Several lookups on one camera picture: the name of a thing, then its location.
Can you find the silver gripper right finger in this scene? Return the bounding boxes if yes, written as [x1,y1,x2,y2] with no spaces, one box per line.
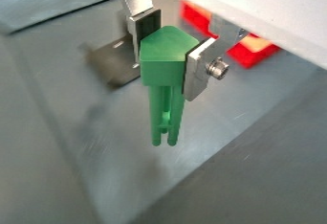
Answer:
[183,14,250,101]

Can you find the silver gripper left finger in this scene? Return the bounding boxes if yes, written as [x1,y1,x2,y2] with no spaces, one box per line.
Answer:
[120,0,162,62]

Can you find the green three prong peg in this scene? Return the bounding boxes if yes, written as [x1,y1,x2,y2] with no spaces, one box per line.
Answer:
[139,26,199,146]

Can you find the red block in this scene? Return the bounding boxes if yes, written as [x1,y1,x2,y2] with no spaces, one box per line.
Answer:
[180,0,282,69]

